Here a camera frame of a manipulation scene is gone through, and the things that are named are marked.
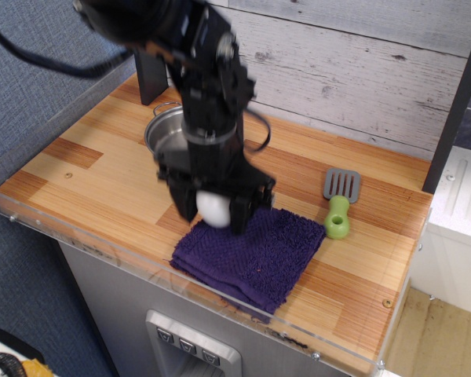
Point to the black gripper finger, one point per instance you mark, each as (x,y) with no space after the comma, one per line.
(241,210)
(184,197)

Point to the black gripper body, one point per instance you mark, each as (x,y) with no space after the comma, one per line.
(222,169)

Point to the white egg-shaped cup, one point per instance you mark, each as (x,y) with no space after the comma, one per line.
(214,209)

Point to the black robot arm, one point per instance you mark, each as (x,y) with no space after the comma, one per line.
(201,53)

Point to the purple folded towel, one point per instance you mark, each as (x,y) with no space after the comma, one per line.
(259,267)

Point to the small steel pot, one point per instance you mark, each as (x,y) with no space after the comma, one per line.
(164,132)

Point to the grey toy fridge cabinet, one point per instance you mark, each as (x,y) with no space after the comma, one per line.
(119,300)

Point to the silver dispenser button panel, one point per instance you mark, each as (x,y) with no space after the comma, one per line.
(183,351)

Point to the white toy sink counter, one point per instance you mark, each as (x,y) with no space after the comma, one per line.
(441,265)

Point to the black and yellow object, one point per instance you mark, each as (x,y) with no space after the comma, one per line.
(18,358)

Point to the green handled grey spatula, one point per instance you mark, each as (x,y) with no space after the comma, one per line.
(341,189)

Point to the black right shelf post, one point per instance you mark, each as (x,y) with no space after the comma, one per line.
(450,130)

